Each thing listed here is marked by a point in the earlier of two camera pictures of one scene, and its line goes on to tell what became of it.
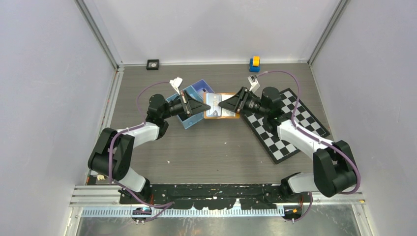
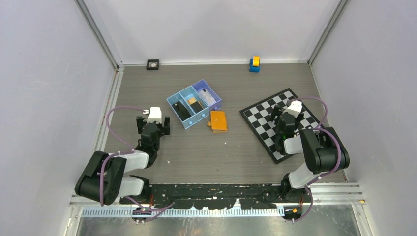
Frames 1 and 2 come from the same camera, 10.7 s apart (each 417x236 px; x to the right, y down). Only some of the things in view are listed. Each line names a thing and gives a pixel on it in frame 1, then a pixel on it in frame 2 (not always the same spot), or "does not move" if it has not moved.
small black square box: [152, 64] does not move
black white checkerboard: [297, 114] does not move
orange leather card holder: [217, 111] -> [218, 122]
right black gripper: [241, 98] -> [275, 112]
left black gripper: [193, 107] -> [165, 128]
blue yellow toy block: [254, 64] does not move
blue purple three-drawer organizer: [196, 90] does not move
